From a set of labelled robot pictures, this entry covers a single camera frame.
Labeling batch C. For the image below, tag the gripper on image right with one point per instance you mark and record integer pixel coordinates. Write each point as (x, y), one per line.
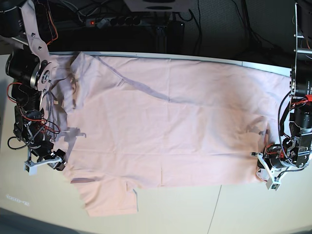
(273, 162)

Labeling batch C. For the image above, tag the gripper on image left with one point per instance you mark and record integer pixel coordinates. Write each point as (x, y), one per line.
(44, 155)

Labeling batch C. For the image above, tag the pink T-shirt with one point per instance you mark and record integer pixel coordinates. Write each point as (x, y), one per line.
(130, 123)

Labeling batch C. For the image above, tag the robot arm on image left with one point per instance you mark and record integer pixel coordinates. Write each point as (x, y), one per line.
(28, 26)

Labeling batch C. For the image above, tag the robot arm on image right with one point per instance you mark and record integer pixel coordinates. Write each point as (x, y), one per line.
(295, 121)

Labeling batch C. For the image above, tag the black power strip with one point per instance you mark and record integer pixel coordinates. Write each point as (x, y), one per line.
(112, 22)

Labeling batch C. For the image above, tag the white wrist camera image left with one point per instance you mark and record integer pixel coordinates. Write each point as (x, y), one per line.
(31, 168)

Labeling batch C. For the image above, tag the aluminium table leg post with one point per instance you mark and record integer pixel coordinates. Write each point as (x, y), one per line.
(160, 40)

